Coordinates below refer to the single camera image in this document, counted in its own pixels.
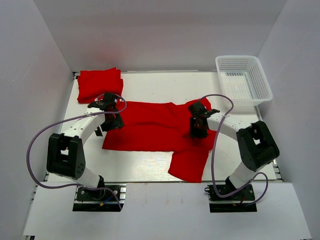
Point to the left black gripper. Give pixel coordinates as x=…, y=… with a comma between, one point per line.
x=117, y=123

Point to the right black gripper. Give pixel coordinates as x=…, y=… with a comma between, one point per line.
x=195, y=133

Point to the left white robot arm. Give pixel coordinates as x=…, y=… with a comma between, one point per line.
x=66, y=156

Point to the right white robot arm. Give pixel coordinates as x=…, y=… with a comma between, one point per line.
x=257, y=147

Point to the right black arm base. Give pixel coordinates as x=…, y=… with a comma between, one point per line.
x=240, y=202

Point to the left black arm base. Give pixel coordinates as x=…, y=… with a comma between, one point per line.
x=100, y=201

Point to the folded red t shirt stack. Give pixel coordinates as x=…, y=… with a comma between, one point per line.
x=93, y=83

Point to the white plastic basket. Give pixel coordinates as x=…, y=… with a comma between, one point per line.
x=243, y=80

